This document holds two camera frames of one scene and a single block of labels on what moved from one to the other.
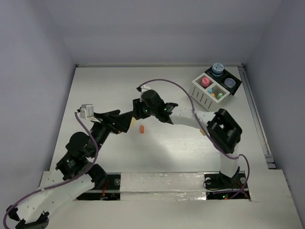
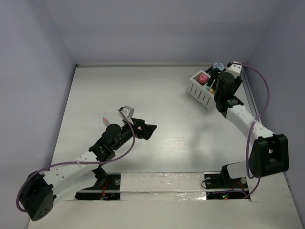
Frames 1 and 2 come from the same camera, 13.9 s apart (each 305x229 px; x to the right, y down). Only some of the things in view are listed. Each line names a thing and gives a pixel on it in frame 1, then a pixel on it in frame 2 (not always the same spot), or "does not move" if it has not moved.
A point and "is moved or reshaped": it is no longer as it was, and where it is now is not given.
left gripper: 122,120 -> 145,130
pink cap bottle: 205,81 is moved or reshaped
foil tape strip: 162,186 does not move
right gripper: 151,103 -> 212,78
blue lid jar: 217,69 does not move
